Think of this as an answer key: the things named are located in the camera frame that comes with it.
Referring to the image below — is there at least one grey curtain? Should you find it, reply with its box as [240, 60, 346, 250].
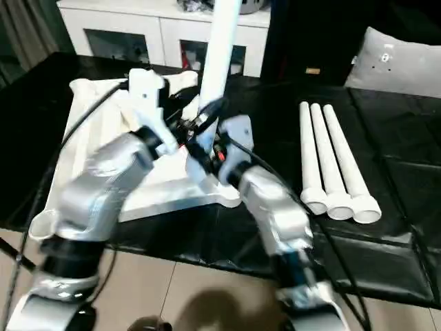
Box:
[0, 0, 76, 70]

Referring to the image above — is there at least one white sideboard cabinet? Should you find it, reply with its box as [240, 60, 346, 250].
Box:
[57, 0, 271, 78]

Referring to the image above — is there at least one grey pillow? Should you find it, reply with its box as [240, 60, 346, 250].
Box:
[345, 26, 441, 97]

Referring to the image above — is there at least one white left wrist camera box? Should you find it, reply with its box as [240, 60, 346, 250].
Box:
[126, 68, 172, 118]

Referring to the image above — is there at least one white plastic table top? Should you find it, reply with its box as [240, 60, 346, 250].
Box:
[28, 69, 243, 242]

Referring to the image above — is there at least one white plastic table leg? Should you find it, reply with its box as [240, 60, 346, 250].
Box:
[300, 102, 328, 214]
[322, 103, 382, 223]
[196, 0, 242, 139]
[310, 103, 353, 220]

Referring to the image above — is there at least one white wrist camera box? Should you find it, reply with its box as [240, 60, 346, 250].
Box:
[126, 68, 172, 118]
[217, 116, 254, 163]

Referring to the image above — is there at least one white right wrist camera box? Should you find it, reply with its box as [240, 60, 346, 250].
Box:
[217, 116, 254, 163]

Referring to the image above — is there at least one black metal frame strut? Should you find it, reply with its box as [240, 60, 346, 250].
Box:
[0, 238, 35, 273]

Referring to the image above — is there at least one grey bag with black strap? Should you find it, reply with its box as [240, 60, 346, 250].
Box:
[178, 0, 266, 14]

